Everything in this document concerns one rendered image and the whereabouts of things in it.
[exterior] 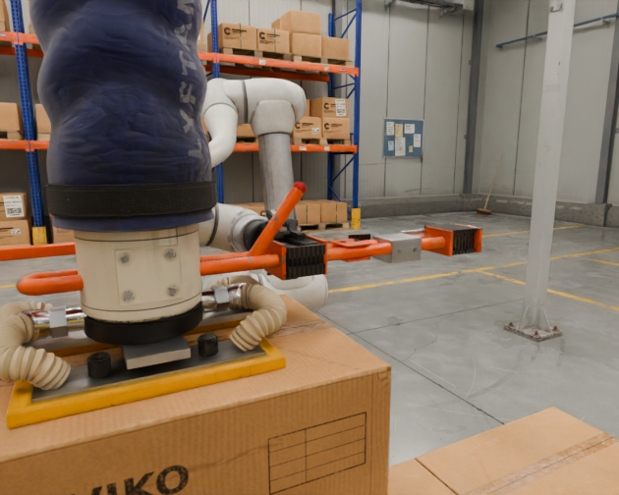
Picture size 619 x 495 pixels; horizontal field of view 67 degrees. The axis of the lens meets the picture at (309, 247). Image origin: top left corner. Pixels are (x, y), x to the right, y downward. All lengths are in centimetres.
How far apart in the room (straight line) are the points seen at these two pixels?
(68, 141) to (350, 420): 52
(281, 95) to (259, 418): 108
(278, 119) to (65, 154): 93
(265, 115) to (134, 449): 109
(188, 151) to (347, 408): 41
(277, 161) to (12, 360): 102
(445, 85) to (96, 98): 1205
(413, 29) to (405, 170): 317
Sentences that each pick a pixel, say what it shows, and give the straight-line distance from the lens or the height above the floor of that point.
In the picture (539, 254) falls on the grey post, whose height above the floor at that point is 64.
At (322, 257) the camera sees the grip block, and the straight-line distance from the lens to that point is 78.
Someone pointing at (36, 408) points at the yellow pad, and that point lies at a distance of 64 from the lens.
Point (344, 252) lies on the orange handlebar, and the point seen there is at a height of 120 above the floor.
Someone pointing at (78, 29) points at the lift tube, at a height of 151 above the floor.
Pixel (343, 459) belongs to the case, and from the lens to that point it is 73.
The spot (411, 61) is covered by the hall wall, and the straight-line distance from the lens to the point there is 1190.
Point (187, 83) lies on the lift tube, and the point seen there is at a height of 146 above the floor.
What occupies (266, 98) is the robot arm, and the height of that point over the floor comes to 154.
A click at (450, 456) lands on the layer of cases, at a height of 54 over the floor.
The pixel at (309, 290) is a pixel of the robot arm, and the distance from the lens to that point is 145.
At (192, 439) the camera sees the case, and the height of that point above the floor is 104.
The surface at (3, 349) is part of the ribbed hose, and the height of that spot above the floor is 115.
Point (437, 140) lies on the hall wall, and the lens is 1231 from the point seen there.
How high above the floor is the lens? 137
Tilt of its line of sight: 11 degrees down
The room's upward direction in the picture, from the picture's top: straight up
